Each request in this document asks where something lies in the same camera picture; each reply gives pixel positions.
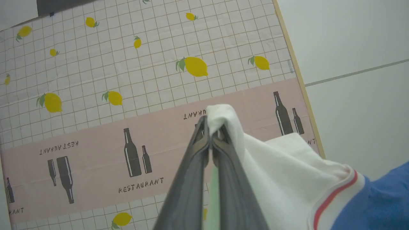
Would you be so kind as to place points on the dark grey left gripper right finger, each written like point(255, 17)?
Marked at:
point(235, 191)

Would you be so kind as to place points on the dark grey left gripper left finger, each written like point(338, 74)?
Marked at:
point(188, 179)

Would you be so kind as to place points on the blue and white shirt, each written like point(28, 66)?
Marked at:
point(287, 179)

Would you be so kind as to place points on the lemon print partition screen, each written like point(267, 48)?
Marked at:
point(127, 80)

